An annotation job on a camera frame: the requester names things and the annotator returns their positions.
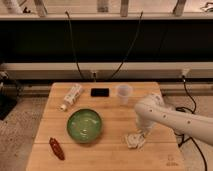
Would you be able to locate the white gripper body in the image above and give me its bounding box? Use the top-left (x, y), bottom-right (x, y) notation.
top-left (136, 118), bottom-right (154, 136)

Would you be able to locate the white sponge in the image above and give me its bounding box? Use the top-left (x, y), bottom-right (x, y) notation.
top-left (125, 133), bottom-right (145, 149)

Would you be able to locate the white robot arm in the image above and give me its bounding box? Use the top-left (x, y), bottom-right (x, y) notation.
top-left (134, 94), bottom-right (213, 146)

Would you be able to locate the clear plastic cup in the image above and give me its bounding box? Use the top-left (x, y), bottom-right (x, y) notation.
top-left (116, 84), bottom-right (133, 105)

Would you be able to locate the green bowl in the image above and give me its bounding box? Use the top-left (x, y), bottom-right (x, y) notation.
top-left (67, 109), bottom-right (102, 143)

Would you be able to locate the black rectangular block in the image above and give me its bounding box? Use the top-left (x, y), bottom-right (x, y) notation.
top-left (91, 88), bottom-right (109, 97)

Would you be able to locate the white tube bottle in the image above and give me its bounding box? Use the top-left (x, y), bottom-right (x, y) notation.
top-left (60, 83), bottom-right (83, 111)

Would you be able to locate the red brown chili toy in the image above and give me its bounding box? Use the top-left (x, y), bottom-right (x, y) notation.
top-left (49, 138), bottom-right (65, 160)

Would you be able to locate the dark equipment at left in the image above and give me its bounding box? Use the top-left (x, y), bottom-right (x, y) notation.
top-left (0, 71), bottom-right (21, 120)

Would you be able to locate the black floor cable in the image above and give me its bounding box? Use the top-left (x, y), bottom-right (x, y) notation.
top-left (173, 74), bottom-right (209, 171)

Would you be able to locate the right black hanging cable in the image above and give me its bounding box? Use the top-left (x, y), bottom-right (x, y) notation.
top-left (109, 10), bottom-right (144, 81)

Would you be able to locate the black hanging cable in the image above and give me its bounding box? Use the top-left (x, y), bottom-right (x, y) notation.
top-left (109, 10), bottom-right (144, 81)
top-left (64, 10), bottom-right (86, 81)

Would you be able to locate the left black hanging cable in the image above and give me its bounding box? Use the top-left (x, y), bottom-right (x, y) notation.
top-left (64, 10), bottom-right (86, 81)

